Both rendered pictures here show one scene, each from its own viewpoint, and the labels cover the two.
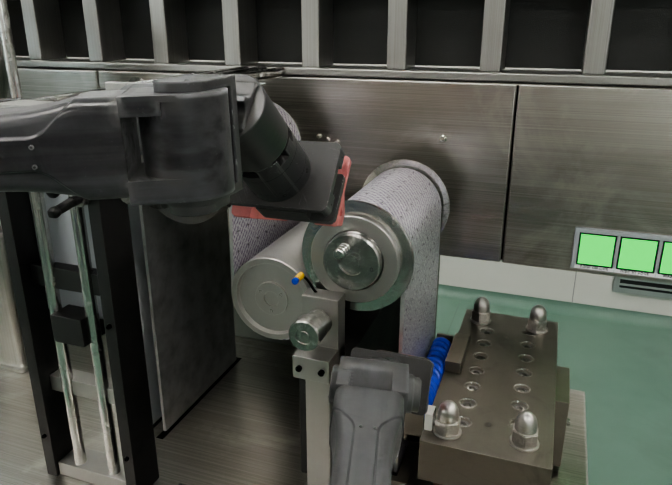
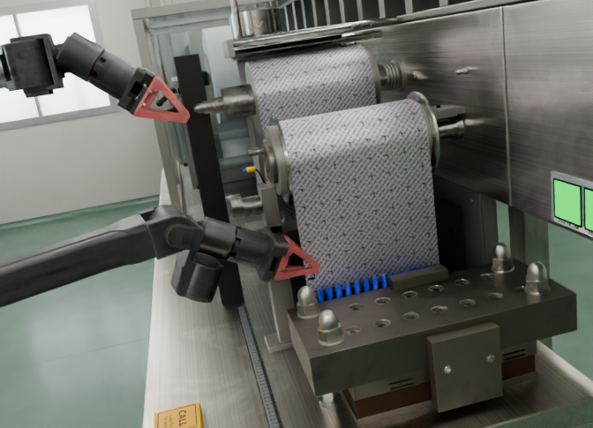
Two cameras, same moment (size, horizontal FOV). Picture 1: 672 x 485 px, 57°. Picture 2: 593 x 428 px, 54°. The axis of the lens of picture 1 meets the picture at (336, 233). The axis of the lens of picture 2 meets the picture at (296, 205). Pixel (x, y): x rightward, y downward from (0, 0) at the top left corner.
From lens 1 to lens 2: 0.91 m
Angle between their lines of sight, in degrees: 58
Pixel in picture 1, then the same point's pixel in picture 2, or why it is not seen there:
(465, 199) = (484, 134)
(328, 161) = (131, 78)
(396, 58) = not seen: outside the picture
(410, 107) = (449, 41)
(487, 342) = (469, 283)
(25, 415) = not seen: hidden behind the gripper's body
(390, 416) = (121, 229)
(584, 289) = not seen: outside the picture
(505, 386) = (403, 310)
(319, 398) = not seen: hidden behind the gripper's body
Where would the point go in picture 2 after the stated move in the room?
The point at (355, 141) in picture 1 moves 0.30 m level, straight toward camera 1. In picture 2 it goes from (429, 78) to (293, 106)
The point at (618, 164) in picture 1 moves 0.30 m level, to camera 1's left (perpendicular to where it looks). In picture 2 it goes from (577, 93) to (407, 94)
